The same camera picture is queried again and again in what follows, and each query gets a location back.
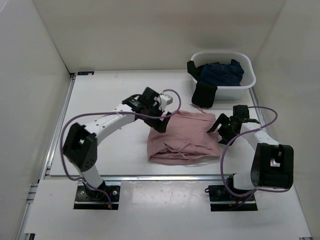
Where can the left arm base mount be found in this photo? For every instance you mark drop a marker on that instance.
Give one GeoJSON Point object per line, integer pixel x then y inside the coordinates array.
{"type": "Point", "coordinates": [87, 199]}

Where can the aluminium table frame rail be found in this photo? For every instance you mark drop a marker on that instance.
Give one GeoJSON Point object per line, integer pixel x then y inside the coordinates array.
{"type": "Point", "coordinates": [157, 202]}

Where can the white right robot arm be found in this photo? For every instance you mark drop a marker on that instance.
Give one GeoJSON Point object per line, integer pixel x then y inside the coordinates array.
{"type": "Point", "coordinates": [272, 167]}

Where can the pink drawstring trousers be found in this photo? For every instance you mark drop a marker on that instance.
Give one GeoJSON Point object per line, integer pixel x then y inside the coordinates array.
{"type": "Point", "coordinates": [185, 141]}

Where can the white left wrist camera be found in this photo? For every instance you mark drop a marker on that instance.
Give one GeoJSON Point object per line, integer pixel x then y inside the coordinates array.
{"type": "Point", "coordinates": [165, 100]}

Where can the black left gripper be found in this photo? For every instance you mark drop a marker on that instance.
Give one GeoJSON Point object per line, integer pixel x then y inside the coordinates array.
{"type": "Point", "coordinates": [159, 125]}

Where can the blue denim jeans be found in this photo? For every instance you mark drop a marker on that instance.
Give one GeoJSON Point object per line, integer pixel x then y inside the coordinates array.
{"type": "Point", "coordinates": [224, 75]}

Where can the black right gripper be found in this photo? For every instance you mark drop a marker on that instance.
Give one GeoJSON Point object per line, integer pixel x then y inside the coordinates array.
{"type": "Point", "coordinates": [222, 119]}

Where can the black garment in basket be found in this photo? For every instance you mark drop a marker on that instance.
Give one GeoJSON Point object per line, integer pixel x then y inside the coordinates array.
{"type": "Point", "coordinates": [205, 92]}

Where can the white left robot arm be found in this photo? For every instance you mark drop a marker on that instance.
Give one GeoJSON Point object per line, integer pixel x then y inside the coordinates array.
{"type": "Point", "coordinates": [80, 145]}

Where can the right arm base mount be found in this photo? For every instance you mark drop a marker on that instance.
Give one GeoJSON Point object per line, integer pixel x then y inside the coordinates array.
{"type": "Point", "coordinates": [222, 200]}

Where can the white plastic basket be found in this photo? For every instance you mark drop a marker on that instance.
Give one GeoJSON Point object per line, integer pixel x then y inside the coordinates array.
{"type": "Point", "coordinates": [224, 57]}

